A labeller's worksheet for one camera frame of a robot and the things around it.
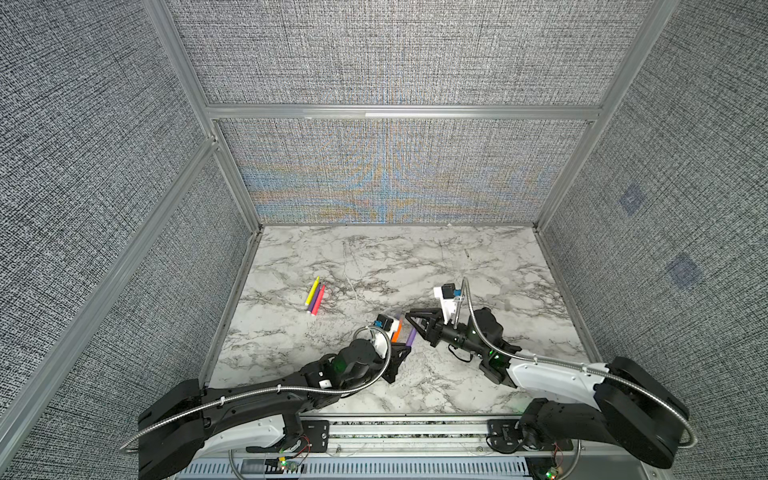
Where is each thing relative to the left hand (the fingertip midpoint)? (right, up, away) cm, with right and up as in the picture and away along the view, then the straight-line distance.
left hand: (411, 344), depth 74 cm
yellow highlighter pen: (-31, +10, +26) cm, 42 cm away
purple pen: (-30, +6, +22) cm, 38 cm away
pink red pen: (-28, +7, +23) cm, 37 cm away
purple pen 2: (0, +2, 0) cm, 2 cm away
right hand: (-1, +8, +1) cm, 8 cm away
